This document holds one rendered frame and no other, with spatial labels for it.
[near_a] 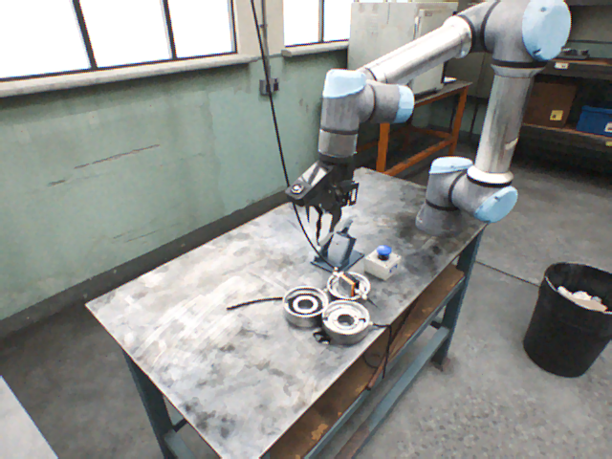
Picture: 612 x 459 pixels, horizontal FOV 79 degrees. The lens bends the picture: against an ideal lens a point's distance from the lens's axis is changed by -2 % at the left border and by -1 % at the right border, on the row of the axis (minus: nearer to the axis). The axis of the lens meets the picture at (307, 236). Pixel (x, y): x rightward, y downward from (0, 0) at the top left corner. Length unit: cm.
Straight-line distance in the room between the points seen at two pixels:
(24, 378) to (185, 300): 131
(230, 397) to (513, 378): 149
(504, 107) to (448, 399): 123
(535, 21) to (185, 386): 102
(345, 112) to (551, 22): 49
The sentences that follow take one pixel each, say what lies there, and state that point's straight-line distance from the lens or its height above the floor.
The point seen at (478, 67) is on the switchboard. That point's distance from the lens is 459.
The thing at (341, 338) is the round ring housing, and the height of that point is 83.
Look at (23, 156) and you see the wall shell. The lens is 213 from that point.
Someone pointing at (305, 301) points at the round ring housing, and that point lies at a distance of 93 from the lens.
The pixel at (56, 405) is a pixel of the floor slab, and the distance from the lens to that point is 202.
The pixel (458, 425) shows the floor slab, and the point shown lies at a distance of 179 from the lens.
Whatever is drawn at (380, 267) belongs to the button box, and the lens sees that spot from 102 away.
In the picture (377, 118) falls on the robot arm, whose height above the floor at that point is 124.
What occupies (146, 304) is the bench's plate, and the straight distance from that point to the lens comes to 103.
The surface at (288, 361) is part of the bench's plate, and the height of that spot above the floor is 80.
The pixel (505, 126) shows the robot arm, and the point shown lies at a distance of 107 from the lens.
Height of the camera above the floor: 144
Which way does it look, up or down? 32 degrees down
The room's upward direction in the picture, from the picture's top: straight up
